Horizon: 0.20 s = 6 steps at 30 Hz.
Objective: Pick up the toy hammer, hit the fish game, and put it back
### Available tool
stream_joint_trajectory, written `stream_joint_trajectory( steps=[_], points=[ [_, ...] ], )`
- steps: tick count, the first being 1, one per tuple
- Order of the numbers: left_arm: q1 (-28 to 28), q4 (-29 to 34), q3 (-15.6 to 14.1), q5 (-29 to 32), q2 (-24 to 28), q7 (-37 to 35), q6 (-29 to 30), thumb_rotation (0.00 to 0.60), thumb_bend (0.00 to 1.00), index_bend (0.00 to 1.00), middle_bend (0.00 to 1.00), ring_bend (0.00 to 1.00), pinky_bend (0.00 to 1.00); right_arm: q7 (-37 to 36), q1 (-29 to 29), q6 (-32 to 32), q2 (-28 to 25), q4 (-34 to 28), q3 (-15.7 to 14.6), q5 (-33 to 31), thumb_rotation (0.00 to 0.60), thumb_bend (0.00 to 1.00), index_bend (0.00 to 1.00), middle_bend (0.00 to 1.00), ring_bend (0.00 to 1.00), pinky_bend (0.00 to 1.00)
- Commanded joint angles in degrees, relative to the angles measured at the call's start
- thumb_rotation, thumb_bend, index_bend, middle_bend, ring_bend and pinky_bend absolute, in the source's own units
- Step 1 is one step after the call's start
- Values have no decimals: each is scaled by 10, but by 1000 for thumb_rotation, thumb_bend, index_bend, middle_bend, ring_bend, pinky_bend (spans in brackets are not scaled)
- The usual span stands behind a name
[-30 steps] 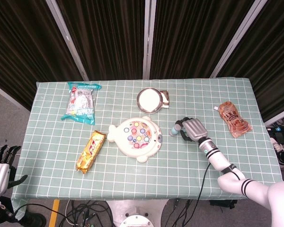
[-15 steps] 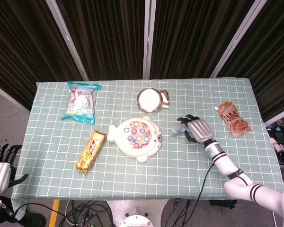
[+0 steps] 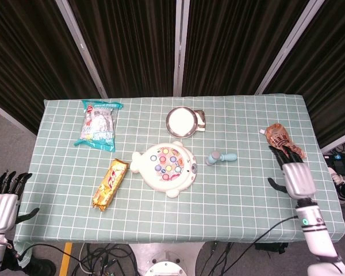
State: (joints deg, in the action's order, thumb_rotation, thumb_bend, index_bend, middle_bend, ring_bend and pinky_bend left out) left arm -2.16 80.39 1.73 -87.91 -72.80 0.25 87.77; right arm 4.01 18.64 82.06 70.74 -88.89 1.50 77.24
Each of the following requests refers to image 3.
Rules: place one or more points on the white whack-a-mole toy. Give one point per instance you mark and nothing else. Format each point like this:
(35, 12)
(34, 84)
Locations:
(161, 184)

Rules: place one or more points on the white sneaker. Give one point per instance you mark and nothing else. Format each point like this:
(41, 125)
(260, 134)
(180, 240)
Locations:
(336, 178)

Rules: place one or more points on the small light blue toy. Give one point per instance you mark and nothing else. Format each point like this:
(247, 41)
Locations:
(228, 157)

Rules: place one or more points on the grey partition base rail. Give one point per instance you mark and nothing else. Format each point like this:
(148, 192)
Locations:
(11, 116)
(339, 145)

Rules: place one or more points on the black shoe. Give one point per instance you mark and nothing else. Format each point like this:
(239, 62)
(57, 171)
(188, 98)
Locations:
(41, 264)

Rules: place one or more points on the teal snack bag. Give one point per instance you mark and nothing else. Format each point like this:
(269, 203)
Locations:
(99, 123)

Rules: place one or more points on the brown sauce pouch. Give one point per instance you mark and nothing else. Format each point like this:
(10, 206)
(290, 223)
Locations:
(279, 135)

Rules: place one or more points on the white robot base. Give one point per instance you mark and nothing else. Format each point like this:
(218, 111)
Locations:
(166, 267)

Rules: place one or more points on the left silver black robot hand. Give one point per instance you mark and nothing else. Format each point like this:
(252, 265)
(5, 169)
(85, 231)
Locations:
(1, 211)

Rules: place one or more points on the brown white small packet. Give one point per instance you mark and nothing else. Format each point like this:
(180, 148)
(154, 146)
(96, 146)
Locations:
(201, 118)

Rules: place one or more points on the round steel plate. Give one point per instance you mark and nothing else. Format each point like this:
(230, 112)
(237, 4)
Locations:
(181, 120)

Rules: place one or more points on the green checked tablecloth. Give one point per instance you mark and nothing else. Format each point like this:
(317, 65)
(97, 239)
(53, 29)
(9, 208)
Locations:
(218, 207)

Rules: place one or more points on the gold biscuit pack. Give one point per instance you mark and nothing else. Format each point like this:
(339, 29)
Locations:
(110, 185)

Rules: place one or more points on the dark curtain panel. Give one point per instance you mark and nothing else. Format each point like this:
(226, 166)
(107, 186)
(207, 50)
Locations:
(233, 49)
(31, 57)
(327, 72)
(132, 49)

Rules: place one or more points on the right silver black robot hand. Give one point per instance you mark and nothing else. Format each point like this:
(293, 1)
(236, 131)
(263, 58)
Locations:
(299, 179)

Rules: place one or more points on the grey partition post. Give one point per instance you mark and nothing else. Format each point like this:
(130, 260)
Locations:
(83, 49)
(180, 49)
(287, 49)

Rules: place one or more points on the black box under table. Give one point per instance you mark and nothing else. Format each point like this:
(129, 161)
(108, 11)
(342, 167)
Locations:
(271, 247)

